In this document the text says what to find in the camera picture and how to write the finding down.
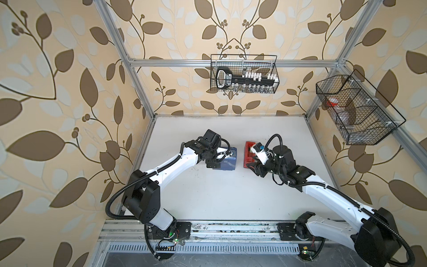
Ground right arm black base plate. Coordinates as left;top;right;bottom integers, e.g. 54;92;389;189
277;222;323;243

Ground black wire basket right wall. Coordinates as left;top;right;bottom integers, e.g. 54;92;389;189
316;69;407;146

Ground red tape dispenser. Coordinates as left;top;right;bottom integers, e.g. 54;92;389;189
244;141;256;169

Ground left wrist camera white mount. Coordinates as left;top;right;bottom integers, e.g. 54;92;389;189
216;147;233;158

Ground black wire basket wall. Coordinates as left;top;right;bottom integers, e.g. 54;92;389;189
210;53;280;94
316;69;407;146

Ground black wire basket back wall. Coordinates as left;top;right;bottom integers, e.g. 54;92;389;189
210;53;280;94

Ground aluminium front rail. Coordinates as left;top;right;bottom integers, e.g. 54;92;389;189
99;220;311;243

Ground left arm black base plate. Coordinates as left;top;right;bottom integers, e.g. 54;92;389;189
146;221;192;241

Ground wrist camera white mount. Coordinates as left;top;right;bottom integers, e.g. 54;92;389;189
216;147;233;158
250;142;269;165

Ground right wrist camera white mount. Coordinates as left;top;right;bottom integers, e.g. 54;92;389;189
250;142;269;165

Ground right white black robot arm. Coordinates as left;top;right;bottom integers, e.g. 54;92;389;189
247;133;416;267

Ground light blue wrapping paper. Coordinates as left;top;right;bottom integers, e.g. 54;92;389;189
213;147;238;171

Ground black socket wrench set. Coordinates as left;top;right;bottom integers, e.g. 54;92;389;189
213;67;280;92

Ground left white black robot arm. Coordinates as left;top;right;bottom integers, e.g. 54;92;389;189
105;130;231;237

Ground red capped clear container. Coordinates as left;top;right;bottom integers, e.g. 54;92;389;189
325;97;340;108

